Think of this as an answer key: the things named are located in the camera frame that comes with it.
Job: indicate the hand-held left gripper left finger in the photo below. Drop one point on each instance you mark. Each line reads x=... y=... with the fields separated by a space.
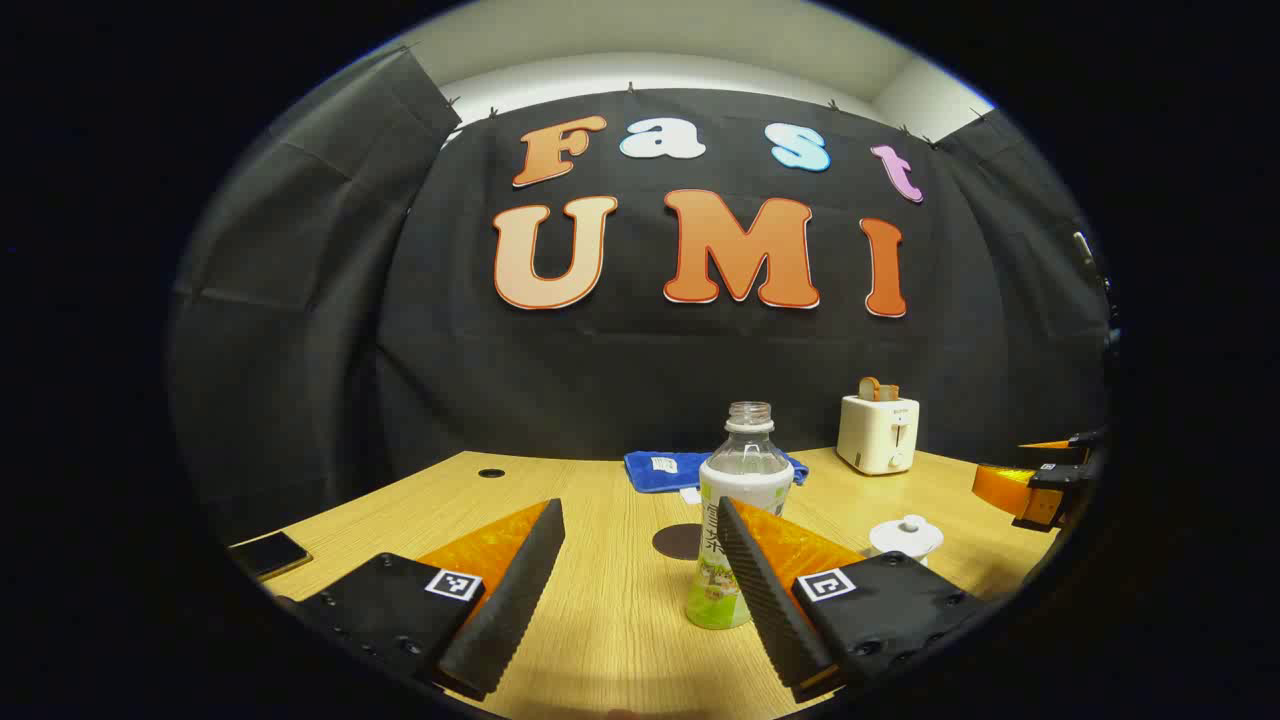
x=510 y=590

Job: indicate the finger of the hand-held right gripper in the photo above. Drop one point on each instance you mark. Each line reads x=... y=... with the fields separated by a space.
x=1005 y=488
x=1050 y=444

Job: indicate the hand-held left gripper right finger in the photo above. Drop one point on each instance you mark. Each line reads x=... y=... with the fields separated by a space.
x=765 y=595

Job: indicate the dark round coaster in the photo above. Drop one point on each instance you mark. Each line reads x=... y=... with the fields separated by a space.
x=678 y=541

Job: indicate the clear green-label water bottle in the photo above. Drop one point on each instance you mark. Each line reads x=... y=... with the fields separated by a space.
x=745 y=472

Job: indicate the cream toaster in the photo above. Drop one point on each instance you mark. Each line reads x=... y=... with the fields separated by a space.
x=875 y=435

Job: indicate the blue cloth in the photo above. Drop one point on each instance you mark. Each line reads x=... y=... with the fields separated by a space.
x=665 y=470

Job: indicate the toast slice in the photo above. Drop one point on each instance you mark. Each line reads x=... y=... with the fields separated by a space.
x=872 y=389

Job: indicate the black smartphone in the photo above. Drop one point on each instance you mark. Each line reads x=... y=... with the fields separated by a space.
x=268 y=554

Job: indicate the black backdrop cloth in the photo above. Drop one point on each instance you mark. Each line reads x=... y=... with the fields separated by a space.
x=640 y=360

